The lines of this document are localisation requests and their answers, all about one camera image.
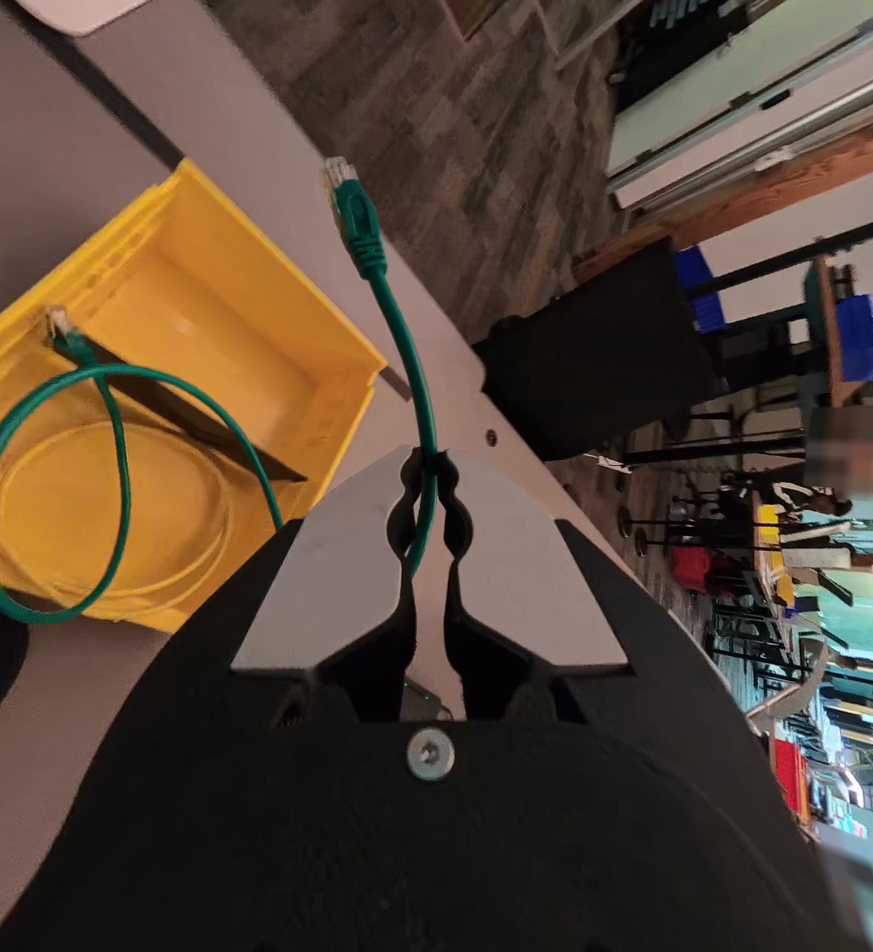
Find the dark grey adapter box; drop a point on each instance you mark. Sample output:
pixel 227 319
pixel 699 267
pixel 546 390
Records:
pixel 421 703

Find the black stanchion post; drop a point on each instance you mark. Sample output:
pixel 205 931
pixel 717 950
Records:
pixel 641 543
pixel 624 520

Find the brown wooden post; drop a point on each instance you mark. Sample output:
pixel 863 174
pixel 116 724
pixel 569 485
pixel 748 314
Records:
pixel 741 197

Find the black office chair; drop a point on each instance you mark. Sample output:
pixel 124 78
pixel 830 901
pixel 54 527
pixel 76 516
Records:
pixel 592 349

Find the white board stand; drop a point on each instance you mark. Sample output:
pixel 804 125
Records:
pixel 79 15

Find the blue storage bin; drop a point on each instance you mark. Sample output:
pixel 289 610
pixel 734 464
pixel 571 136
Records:
pixel 856 338
pixel 702 290

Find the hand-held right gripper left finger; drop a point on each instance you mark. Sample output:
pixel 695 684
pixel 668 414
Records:
pixel 332 587

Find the yellow plastic bin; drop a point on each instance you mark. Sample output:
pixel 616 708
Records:
pixel 220 297

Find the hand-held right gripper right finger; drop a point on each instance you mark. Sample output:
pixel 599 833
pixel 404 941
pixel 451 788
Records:
pixel 533 595

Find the black bin divider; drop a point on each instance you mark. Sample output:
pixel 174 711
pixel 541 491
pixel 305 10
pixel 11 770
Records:
pixel 183 416

